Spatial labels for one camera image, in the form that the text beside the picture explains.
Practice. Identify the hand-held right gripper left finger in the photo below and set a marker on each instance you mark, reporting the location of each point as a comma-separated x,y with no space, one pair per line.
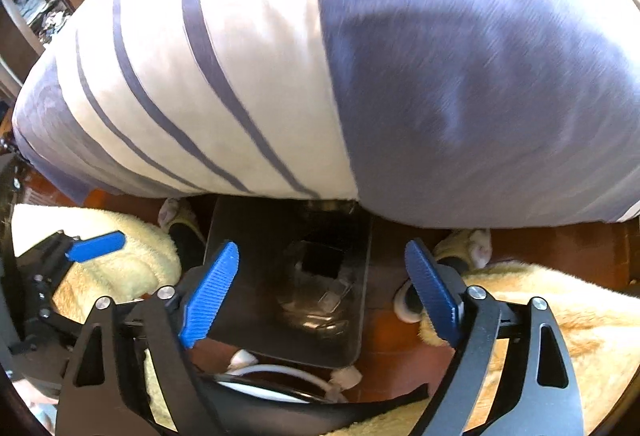
210,296

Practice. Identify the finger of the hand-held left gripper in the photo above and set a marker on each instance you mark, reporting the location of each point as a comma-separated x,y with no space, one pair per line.
55,328
95,246

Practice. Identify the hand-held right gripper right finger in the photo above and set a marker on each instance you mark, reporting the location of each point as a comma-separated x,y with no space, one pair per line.
432,296

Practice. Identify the black trash bin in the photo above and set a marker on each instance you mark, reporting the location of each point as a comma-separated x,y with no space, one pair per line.
260,226

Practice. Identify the black sock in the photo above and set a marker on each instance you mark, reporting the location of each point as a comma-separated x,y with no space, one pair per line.
186,243
452,263

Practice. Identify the cream slipper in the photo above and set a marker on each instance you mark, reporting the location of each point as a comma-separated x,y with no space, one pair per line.
172,213
472,243

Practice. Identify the clear plastic packaging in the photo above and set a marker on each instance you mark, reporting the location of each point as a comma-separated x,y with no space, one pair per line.
320,291

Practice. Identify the person's right yellow fleece leg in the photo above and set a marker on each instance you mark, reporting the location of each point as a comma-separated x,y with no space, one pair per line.
590,316

